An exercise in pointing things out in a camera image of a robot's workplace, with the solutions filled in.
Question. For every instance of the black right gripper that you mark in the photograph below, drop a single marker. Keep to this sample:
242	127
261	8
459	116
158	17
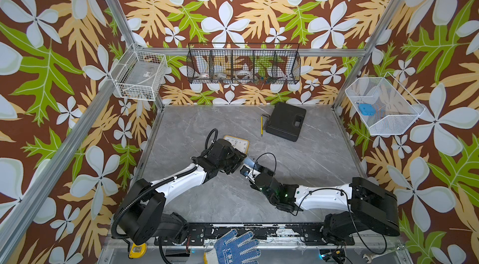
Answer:
264	170

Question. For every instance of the yellow tape measure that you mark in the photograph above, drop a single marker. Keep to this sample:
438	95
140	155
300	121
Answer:
137	251

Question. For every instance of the green circuit board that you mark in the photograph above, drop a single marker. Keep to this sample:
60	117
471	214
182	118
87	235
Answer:
333	256

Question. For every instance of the white wire basket right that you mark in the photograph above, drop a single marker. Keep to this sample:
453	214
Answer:
396	107

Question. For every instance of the blue white knit glove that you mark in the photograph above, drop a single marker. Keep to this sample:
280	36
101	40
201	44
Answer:
234	249

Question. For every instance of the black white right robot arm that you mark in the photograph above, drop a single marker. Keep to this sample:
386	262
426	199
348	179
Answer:
361	204

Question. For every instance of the yellow square alarm clock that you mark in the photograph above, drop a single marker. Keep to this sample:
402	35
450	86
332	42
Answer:
240	144

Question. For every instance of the white wire basket left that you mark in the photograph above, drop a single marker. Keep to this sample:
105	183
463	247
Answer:
139	73

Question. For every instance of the black plastic tool case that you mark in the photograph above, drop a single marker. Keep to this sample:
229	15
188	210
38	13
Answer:
286	121

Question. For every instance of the blue object in basket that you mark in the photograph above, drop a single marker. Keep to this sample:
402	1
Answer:
366	109

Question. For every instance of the black wire basket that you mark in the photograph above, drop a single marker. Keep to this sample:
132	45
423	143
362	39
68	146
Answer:
227	62

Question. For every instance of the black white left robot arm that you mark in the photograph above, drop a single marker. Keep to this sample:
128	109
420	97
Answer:
141	212

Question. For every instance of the silver open-end wrench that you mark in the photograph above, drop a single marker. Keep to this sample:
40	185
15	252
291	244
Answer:
369	257

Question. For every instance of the white wire basket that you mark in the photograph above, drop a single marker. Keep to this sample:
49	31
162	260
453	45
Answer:
139	73
396	107

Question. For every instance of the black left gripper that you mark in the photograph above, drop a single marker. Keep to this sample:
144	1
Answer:
237	158

